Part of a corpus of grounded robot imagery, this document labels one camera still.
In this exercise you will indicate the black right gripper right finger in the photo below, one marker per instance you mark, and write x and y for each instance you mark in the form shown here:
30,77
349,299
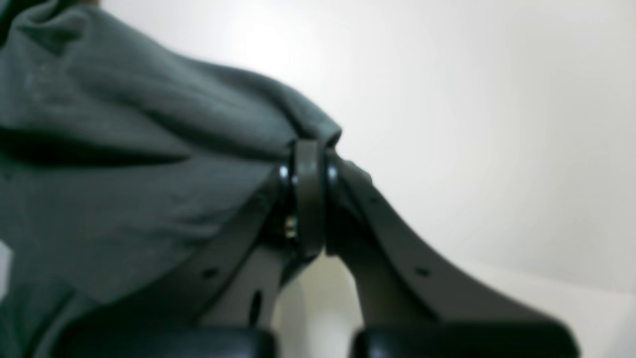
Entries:
415,303

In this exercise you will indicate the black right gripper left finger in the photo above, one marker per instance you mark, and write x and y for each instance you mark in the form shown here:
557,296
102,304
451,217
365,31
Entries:
219,303

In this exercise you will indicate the grey t-shirt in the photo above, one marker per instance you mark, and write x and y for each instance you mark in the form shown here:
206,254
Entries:
120,160

